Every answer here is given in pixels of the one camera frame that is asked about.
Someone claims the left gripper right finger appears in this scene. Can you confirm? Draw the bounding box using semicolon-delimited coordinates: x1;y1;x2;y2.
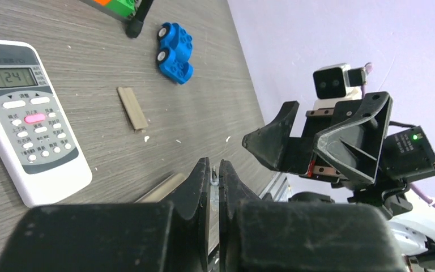
219;160;407;271

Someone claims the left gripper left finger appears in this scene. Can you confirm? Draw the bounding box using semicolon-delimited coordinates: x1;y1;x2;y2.
0;158;211;271

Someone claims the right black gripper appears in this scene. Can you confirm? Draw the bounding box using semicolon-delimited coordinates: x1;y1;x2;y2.
242;92;435;187

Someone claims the beige remote control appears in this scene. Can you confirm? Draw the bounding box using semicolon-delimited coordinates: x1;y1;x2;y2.
135;173;186;203

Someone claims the beige battery cover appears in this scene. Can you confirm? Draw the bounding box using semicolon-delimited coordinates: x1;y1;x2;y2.
117;87;148;131

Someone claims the white air conditioner remote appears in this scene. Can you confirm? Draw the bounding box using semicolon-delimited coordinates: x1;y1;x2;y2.
0;40;92;207

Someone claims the clear handle screwdriver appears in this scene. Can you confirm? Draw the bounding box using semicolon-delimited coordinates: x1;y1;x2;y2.
210;166;219;213

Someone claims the blue toy car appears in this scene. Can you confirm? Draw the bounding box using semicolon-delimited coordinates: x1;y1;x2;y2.
156;22;194;84

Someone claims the black tripod stand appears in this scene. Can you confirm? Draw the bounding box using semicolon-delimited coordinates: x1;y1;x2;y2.
125;0;153;39

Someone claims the orange and green block toy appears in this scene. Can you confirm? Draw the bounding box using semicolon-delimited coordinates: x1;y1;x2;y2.
80;0;135;22

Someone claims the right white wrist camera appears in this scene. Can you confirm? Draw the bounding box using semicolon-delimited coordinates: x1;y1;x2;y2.
313;63;369;110

